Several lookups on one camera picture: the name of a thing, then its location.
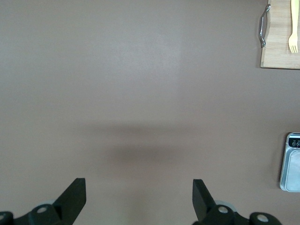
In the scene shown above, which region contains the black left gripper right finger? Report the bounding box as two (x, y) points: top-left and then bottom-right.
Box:
(192, 179), (282, 225)

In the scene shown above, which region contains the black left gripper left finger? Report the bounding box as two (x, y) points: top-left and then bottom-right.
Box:
(0, 178), (87, 225)

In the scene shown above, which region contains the silver digital kitchen scale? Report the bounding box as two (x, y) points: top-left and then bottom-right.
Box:
(279, 132), (300, 192)

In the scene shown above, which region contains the brown table cover sheet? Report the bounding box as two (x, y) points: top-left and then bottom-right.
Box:
(0, 0), (300, 225)

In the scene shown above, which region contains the yellow plastic fork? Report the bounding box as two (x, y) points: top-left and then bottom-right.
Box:
(287, 0), (300, 54)

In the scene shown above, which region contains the wooden cutting board metal handle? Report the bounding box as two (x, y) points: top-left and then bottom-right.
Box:
(257, 0), (300, 70)

